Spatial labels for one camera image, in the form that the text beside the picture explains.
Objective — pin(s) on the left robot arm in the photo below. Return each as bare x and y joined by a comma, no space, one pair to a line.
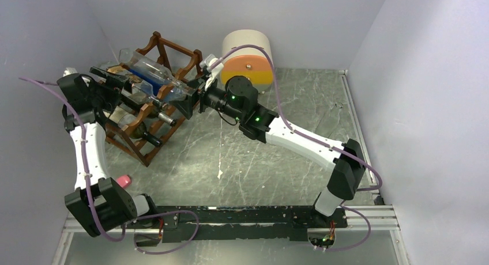
99,203

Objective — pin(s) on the dark green labelled wine bottle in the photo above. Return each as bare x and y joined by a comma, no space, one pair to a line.
123,118

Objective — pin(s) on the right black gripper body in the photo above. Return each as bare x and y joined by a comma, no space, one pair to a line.
203,97

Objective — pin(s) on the small clear glass bottle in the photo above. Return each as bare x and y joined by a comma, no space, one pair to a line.
133,59

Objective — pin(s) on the cream orange yellow drawer cabinet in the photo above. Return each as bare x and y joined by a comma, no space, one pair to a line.
248,62

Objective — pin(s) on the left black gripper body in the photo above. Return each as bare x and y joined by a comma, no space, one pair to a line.
105,95

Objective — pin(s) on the brown wooden wine rack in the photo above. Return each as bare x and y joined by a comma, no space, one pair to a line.
146,117

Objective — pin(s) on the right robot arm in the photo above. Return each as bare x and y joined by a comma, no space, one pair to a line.
239,100

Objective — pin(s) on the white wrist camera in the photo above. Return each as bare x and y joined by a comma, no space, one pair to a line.
213,67
69,71

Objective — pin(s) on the blue glass bottle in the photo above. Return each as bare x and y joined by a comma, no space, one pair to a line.
153,81

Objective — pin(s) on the olive green wine bottle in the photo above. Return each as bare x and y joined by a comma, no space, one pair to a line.
137,100

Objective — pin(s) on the pink cube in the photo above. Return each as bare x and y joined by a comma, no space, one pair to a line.
124,181

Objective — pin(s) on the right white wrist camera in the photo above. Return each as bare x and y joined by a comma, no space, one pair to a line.
213,67

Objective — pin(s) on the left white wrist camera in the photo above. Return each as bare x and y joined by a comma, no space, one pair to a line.
69,71

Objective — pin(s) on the black base frame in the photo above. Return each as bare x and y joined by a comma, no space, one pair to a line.
296,223

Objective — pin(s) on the clear bottle black gold cap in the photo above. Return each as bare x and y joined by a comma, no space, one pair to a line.
135,83

